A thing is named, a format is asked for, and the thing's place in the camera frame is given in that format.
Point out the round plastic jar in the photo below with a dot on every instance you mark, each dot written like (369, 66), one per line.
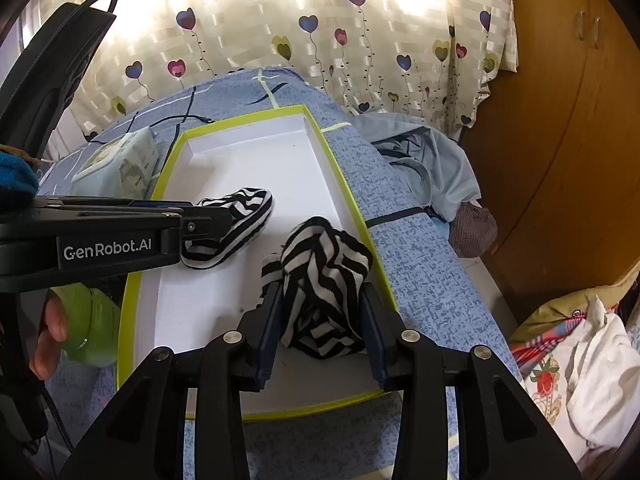
(90, 320)

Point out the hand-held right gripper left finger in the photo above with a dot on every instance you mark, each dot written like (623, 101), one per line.
(270, 330)

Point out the black white striped sock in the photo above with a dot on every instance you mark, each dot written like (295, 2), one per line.
(320, 270)
(245, 210)

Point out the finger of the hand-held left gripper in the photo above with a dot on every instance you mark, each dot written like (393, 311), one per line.
(205, 227)
(160, 205)

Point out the white cloth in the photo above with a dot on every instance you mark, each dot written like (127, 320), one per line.
(600, 370)

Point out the light blue garment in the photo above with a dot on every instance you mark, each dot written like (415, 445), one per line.
(450, 170)

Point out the person's left hand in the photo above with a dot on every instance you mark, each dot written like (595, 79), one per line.
(50, 330)

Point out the white box with green rim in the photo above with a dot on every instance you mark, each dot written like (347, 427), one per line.
(280, 170)

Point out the yellow cloth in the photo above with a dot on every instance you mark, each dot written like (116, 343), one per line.
(550, 315)

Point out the wooden wardrobe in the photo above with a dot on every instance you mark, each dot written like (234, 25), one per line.
(550, 110)

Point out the checkered purple cloth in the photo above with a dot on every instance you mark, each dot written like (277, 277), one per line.
(475, 230)

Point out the red floral plaid cloth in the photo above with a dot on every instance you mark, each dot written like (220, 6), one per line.
(542, 385)

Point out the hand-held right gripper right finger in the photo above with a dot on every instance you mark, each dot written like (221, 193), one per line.
(372, 330)

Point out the heart print curtain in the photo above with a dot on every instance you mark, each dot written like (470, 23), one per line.
(250, 20)

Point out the pale blue wet wipes pack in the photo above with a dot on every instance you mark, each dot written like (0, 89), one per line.
(125, 160)

